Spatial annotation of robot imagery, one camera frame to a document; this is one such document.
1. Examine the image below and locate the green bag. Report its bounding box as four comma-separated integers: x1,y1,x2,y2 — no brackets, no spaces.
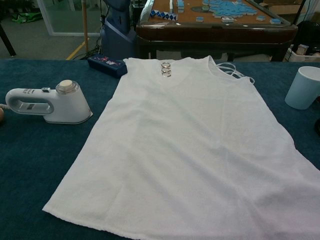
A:
10,13,30,25

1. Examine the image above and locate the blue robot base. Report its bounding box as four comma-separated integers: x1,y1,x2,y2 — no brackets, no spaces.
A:
99,0,137,59

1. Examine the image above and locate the blue white snake puzzle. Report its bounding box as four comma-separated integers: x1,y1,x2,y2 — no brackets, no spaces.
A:
149,9,179,21

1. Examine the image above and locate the light blue mug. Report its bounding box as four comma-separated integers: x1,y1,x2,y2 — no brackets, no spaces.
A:
284,66,320,110

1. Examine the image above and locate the black table leg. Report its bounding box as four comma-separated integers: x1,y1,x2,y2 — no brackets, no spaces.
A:
0,23,16,56

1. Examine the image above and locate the dark blue printed box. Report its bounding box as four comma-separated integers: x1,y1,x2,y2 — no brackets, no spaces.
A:
87,54,129,80

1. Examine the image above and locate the white handheld garment steamer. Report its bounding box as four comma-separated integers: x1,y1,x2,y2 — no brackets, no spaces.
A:
4,79,94,125

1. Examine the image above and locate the white storage crate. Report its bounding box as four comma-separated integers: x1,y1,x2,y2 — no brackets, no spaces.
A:
284,44,320,63

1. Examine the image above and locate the brown mahjong table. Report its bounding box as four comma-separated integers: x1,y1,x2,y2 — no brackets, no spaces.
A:
136,0,299,62

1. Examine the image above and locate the wooden pole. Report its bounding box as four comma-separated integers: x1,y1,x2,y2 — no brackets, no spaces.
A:
82,0,90,53

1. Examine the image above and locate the white sleeveless shirt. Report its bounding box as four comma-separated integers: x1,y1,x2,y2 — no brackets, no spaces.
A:
41,55,320,240

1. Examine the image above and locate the white framed glass door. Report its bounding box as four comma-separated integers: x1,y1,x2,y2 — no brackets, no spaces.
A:
39,0,102,36

